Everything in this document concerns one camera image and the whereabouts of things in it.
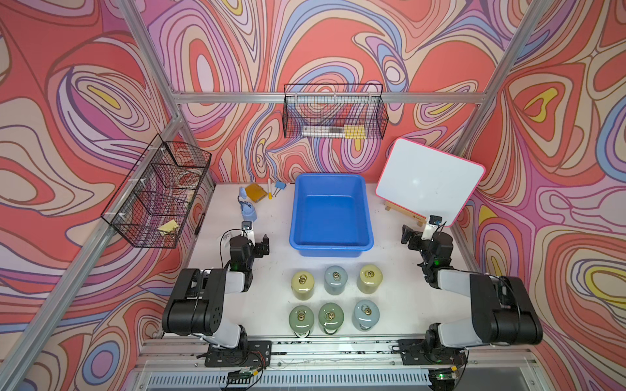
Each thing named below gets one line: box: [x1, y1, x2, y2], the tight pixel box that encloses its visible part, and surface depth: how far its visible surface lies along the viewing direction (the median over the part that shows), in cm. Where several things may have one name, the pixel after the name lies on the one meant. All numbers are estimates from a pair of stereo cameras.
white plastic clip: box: [220, 232, 232, 247], surface depth 80 cm
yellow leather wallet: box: [244, 183, 269, 203], surface depth 117 cm
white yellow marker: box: [267, 177, 274, 201], surface depth 117 cm
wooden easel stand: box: [383, 200, 428, 228], surface depth 107 cm
